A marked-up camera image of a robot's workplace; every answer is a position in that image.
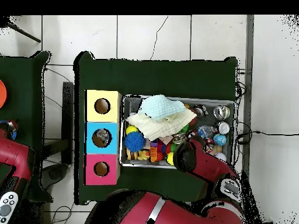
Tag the cream knitted cloth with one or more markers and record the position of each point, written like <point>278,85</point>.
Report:
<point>158,128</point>

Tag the mint knitted cloth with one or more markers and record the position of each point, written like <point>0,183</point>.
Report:
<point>161,107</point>

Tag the crushed red silver can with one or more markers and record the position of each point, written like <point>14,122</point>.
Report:
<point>201,110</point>

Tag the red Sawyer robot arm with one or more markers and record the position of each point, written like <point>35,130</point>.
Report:
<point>205,163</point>

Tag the wooden box with three holes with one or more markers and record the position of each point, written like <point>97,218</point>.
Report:
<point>112,140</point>

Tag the large blue koosh ball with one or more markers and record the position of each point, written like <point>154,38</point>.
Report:
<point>134,141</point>

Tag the yellow tennis ball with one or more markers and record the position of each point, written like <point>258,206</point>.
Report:
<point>170,159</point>

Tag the blue green globe ball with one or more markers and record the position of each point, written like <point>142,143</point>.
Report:
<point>220,139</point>

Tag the crushed black silver can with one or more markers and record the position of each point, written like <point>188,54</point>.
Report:
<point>224,128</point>

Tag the black upright panel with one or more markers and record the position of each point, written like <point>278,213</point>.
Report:
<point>67,116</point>

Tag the dark green side tablecloth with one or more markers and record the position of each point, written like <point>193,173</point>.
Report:
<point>23,93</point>

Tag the orange bowl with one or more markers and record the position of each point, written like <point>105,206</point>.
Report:
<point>2,93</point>

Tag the black tripod leg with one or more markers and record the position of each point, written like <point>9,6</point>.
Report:
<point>25,34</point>

